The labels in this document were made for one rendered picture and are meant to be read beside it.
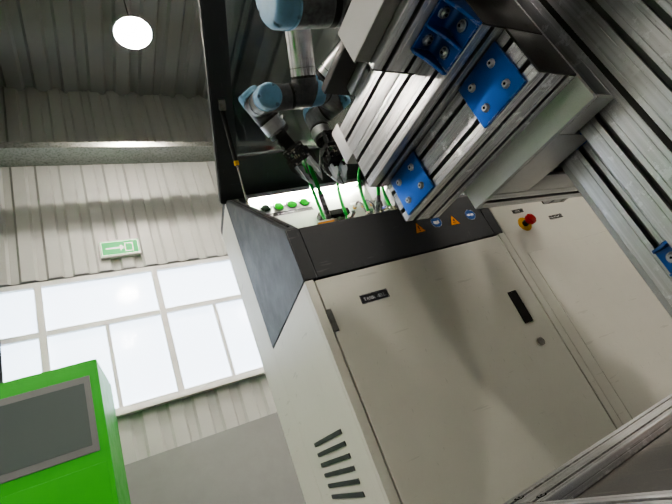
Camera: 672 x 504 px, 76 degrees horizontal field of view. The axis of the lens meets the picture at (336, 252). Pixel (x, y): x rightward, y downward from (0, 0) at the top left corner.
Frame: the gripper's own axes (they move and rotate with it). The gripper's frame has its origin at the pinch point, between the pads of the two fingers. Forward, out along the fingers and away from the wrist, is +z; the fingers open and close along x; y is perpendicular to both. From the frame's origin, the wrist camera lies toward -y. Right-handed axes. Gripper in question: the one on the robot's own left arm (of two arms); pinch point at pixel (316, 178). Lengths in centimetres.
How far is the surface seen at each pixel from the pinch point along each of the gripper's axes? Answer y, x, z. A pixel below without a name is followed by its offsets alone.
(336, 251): 35.3, -8.4, 12.7
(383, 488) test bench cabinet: 77, -31, 47
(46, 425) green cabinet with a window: -124, -247, 35
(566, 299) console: 38, 36, 71
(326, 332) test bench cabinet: 53, -22, 21
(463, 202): 15.8, 32.6, 34.0
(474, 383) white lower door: 59, -2, 55
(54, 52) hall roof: -527, -163, -255
